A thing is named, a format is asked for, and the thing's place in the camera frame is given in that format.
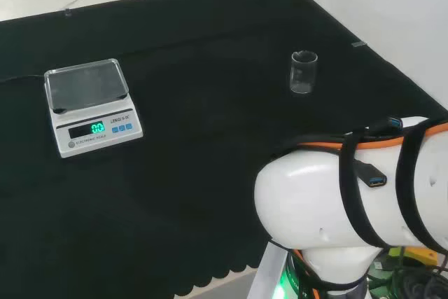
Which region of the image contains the clear glass beaker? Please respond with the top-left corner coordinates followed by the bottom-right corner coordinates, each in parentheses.
top-left (289, 50), bottom-right (319, 95)

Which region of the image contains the black USB cable plug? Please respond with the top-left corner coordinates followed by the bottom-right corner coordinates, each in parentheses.
top-left (363, 116), bottom-right (404, 136)
top-left (353, 158), bottom-right (389, 188)

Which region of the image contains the yellow stop button box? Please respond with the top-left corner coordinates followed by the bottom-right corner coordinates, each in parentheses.
top-left (388, 245), bottom-right (439, 269)

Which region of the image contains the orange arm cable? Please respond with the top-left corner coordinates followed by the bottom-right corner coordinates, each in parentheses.
top-left (293, 122), bottom-right (448, 299)

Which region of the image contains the black cable bundle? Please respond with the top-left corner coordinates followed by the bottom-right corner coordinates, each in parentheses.
top-left (367, 263), bottom-right (448, 299)

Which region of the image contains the white electronic balance steel pan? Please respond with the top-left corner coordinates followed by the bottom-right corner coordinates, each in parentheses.
top-left (43, 57), bottom-right (144, 159)

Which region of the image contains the black balance power cable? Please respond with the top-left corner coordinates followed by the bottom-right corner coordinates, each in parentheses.
top-left (0, 74), bottom-right (46, 85)

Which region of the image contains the black bench cloth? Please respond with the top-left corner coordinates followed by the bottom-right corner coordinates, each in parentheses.
top-left (0, 0), bottom-right (448, 298)

